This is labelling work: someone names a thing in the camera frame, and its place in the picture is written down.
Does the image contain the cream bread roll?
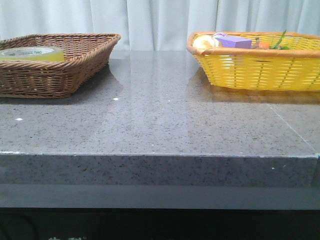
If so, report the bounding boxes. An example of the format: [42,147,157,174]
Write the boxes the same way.
[192,35,220,50]

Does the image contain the orange toy carrot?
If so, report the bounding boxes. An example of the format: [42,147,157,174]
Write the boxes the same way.
[251,37,271,49]

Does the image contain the purple block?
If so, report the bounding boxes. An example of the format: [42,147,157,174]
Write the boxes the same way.
[217,35,252,49]

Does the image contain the white curtain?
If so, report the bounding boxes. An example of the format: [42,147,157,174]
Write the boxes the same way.
[0,0,320,51]

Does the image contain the yellow woven basket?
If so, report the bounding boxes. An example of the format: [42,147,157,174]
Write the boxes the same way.
[186,31,320,91]

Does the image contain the yellow tape roll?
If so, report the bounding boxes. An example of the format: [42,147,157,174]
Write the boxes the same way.
[0,46,65,62]

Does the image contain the brown wicker basket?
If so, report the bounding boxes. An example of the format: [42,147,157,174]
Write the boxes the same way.
[0,33,121,99]

